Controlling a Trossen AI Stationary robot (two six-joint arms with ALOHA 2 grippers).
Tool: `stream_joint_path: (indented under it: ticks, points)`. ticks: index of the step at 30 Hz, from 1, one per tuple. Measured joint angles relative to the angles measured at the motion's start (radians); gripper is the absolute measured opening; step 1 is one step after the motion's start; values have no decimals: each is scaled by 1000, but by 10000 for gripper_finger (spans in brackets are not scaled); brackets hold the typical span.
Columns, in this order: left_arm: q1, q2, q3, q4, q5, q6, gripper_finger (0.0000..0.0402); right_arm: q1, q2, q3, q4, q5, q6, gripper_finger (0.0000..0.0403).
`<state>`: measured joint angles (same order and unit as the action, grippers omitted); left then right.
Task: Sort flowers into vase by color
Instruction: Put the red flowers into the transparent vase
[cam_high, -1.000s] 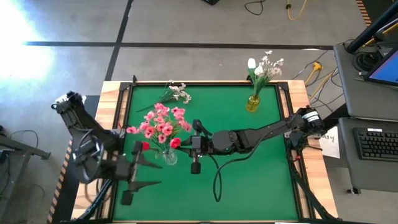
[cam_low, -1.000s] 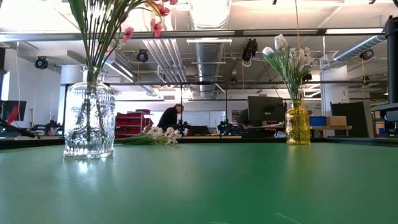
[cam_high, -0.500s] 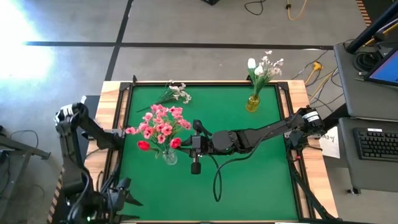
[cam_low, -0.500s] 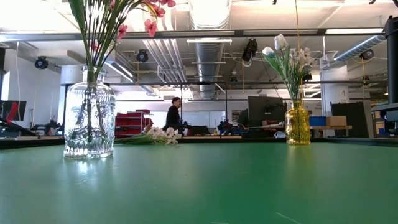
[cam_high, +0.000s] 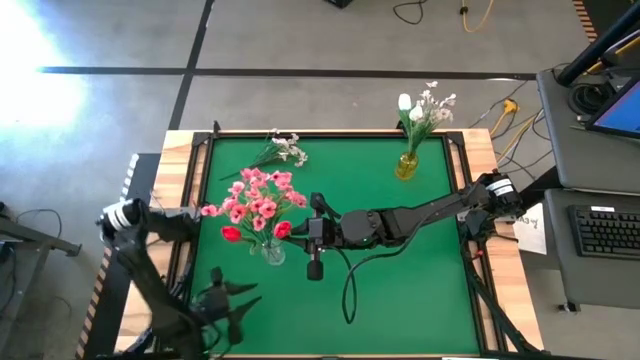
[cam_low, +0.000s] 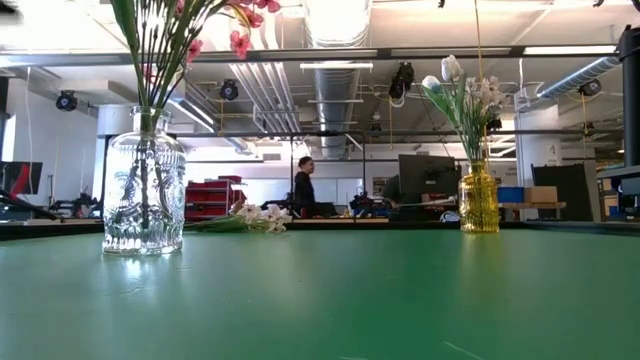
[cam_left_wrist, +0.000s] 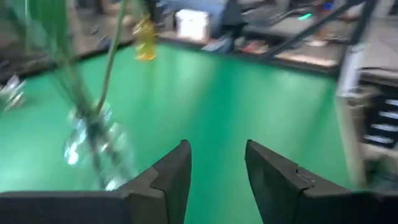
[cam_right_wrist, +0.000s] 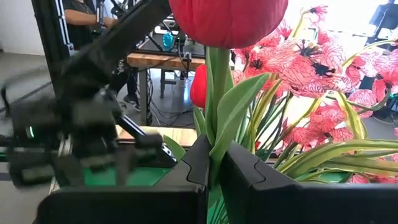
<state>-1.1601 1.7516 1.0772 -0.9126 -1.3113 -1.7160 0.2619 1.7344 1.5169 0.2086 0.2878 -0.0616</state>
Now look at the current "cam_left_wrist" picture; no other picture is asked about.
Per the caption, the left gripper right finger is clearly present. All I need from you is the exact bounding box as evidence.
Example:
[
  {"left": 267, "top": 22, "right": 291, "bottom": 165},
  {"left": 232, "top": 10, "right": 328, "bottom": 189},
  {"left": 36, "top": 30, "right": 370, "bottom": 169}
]
[{"left": 244, "top": 139, "right": 398, "bottom": 224}]

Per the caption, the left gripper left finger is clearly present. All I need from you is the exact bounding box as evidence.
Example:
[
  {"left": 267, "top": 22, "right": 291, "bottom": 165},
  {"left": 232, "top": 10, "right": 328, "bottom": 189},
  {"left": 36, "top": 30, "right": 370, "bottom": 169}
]
[{"left": 0, "top": 139, "right": 193, "bottom": 224}]

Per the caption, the clear ribbed glass vase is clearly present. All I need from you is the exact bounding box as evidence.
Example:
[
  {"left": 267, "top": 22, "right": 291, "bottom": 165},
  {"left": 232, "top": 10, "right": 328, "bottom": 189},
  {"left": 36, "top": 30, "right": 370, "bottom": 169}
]
[{"left": 63, "top": 101, "right": 139, "bottom": 191}]

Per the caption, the amber glass vase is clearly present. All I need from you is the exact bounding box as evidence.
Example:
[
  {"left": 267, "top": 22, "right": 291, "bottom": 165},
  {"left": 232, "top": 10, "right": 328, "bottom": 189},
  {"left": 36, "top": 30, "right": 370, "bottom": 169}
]
[{"left": 132, "top": 14, "right": 159, "bottom": 62}]

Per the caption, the black keyboard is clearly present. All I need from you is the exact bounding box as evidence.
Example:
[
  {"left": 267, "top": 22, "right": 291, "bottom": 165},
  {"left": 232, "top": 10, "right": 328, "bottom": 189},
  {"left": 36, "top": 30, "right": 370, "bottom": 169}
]
[{"left": 362, "top": 88, "right": 398, "bottom": 150}]

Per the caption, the green table mat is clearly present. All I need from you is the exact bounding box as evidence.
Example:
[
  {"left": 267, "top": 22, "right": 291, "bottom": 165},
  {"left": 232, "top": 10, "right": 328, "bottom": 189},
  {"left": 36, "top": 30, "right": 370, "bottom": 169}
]
[{"left": 0, "top": 42, "right": 355, "bottom": 224}]

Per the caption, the white box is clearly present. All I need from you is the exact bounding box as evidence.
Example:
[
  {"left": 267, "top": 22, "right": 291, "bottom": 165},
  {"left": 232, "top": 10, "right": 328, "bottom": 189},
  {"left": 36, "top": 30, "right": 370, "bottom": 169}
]
[{"left": 175, "top": 8, "right": 211, "bottom": 43}]

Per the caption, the black frame strut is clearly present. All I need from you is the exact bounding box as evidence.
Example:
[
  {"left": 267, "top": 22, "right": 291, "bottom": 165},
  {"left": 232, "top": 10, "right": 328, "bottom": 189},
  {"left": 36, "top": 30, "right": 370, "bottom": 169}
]
[{"left": 262, "top": 0, "right": 358, "bottom": 62}]

